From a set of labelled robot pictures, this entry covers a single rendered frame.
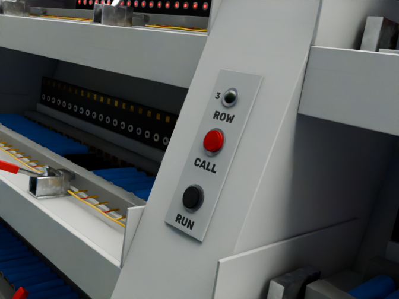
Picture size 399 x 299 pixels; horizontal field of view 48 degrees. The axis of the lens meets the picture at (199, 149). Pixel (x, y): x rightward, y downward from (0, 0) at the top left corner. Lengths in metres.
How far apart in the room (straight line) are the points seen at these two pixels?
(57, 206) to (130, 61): 0.17
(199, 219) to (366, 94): 0.14
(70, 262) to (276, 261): 0.19
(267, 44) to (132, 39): 0.16
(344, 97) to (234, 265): 0.13
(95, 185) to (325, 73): 0.29
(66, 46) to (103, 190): 0.18
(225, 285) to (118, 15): 0.33
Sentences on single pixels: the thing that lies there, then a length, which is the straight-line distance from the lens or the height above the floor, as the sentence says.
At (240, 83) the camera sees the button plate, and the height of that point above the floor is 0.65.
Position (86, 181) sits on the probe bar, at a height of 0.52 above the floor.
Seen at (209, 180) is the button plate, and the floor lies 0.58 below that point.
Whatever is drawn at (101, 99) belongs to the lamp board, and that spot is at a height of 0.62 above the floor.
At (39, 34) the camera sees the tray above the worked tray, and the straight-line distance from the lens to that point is 0.61.
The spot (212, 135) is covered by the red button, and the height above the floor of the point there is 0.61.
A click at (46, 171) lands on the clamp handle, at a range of 0.51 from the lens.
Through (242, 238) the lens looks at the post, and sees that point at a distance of 0.30.
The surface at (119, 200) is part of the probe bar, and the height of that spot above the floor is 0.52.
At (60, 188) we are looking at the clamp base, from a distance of 0.51.
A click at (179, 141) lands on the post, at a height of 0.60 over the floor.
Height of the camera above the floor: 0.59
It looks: 1 degrees up
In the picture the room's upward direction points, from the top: 20 degrees clockwise
